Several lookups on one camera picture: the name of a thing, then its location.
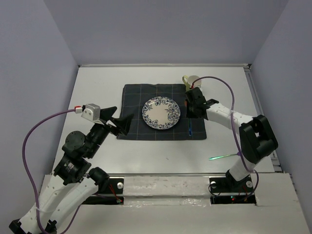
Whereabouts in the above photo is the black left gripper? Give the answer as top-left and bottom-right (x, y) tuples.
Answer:
(87, 106), (135, 157)

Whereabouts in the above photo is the iridescent purple spoon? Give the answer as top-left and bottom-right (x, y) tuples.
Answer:
(188, 118), (193, 136)

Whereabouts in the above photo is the pale yellow mug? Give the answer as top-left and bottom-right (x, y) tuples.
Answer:
(182, 75), (202, 91)

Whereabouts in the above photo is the dark grey checked cloth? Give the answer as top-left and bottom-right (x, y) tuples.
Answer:
(117, 84), (207, 141)

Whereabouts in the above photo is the blue floral white plate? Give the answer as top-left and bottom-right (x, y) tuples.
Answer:
(142, 96), (181, 130)

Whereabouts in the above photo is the iridescent green fork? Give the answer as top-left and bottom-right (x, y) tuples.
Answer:
(209, 153), (239, 160)

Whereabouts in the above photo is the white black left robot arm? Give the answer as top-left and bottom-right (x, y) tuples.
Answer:
(9, 104), (134, 234)

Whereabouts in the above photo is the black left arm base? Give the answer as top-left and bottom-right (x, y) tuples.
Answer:
(82, 176), (124, 205)

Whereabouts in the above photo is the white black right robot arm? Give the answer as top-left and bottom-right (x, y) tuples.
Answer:
(185, 87), (278, 191)

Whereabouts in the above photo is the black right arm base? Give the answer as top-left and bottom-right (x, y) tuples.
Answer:
(208, 177), (256, 205)

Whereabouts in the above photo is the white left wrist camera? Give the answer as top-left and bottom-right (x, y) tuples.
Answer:
(81, 103), (100, 123)

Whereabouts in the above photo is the aluminium table edge rail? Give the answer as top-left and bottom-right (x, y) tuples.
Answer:
(78, 63), (250, 69)

